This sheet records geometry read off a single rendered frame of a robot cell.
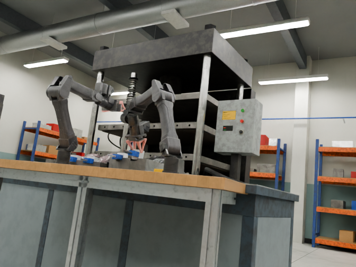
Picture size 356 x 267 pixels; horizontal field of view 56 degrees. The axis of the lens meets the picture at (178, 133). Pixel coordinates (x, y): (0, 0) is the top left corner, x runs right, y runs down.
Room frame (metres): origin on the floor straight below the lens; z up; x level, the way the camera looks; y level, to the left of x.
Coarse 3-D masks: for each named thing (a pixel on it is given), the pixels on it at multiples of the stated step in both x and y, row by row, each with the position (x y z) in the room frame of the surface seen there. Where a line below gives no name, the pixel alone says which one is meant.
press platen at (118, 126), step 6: (102, 126) 3.08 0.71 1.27; (108, 126) 3.04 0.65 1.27; (114, 126) 3.00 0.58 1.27; (120, 126) 2.96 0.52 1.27; (150, 126) 2.76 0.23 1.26; (156, 126) 2.73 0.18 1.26; (180, 126) 2.60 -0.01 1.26; (186, 126) 2.57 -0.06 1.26; (192, 126) 2.54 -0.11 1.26; (204, 126) 2.57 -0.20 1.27; (210, 132) 2.66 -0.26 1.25
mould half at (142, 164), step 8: (112, 160) 1.86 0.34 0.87; (120, 160) 1.83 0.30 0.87; (128, 160) 1.80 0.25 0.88; (144, 160) 1.74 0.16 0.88; (152, 160) 1.78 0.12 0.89; (160, 160) 2.03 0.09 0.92; (120, 168) 1.83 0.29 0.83; (128, 168) 1.79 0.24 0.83; (136, 168) 1.76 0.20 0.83; (144, 168) 1.73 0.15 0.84; (152, 168) 1.78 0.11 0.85; (160, 168) 1.84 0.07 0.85
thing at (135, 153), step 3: (123, 150) 1.71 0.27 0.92; (126, 150) 1.71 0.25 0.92; (129, 150) 1.76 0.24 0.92; (132, 150) 1.75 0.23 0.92; (135, 150) 1.79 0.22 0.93; (138, 150) 1.78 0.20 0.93; (129, 153) 1.74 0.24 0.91; (132, 153) 1.74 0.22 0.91; (135, 153) 1.75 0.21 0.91; (138, 153) 1.77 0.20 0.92; (141, 153) 1.78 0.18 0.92; (132, 156) 1.78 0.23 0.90; (135, 156) 1.76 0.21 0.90; (138, 156) 1.77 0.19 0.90; (141, 156) 1.79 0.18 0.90; (135, 159) 1.80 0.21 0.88
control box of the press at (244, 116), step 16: (224, 112) 2.46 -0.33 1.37; (240, 112) 2.39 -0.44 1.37; (256, 112) 2.35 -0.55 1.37; (224, 128) 2.45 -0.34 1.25; (240, 128) 2.38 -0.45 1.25; (256, 128) 2.37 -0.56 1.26; (224, 144) 2.45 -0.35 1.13; (240, 144) 2.38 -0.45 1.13; (256, 144) 2.39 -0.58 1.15; (240, 160) 2.47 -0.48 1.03
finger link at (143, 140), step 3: (129, 138) 1.74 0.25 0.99; (132, 138) 1.73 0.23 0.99; (135, 138) 1.72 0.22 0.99; (141, 138) 1.75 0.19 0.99; (144, 138) 1.77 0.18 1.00; (138, 141) 1.72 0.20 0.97; (141, 141) 1.75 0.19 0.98; (144, 141) 1.76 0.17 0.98; (138, 144) 1.73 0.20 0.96; (144, 144) 1.77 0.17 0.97; (138, 147) 1.75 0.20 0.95; (141, 150) 1.77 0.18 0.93
